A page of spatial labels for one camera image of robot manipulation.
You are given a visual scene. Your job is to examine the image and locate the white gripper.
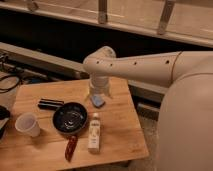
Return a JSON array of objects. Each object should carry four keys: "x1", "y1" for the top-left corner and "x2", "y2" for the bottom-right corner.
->
[{"x1": 89, "y1": 75, "x2": 110, "y2": 96}]

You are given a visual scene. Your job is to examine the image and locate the clear bottle with white label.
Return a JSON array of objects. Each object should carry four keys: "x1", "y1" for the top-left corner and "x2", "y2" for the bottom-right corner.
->
[{"x1": 88, "y1": 113, "x2": 101, "y2": 153}]

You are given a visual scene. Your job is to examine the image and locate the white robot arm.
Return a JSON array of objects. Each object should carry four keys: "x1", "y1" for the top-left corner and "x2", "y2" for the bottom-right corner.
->
[{"x1": 83, "y1": 46, "x2": 213, "y2": 171}]

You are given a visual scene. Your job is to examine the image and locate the blue sponge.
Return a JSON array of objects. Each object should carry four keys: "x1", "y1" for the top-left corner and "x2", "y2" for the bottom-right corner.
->
[{"x1": 90, "y1": 95, "x2": 105, "y2": 108}]

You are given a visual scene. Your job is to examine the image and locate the black bowl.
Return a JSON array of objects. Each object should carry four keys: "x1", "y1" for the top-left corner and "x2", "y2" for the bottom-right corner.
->
[{"x1": 52, "y1": 102, "x2": 88, "y2": 134}]

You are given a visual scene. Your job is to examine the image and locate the black rectangular case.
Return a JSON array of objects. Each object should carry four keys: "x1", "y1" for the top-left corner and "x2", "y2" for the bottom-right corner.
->
[{"x1": 38, "y1": 99, "x2": 64, "y2": 110}]

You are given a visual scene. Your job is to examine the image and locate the red chili pepper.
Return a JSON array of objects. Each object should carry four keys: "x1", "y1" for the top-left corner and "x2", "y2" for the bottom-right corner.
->
[{"x1": 65, "y1": 135, "x2": 78, "y2": 162}]

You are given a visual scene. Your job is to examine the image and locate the translucent plastic cup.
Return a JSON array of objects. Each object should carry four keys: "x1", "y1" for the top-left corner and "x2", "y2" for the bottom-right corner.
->
[{"x1": 15, "y1": 113, "x2": 40, "y2": 137}]

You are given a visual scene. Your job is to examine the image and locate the dark object at left edge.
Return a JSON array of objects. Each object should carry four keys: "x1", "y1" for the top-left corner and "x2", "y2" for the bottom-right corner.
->
[{"x1": 0, "y1": 105, "x2": 10, "y2": 139}]

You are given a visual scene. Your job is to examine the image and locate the black cable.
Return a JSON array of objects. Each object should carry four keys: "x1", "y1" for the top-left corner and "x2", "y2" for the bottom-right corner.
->
[{"x1": 0, "y1": 73, "x2": 23, "y2": 94}]

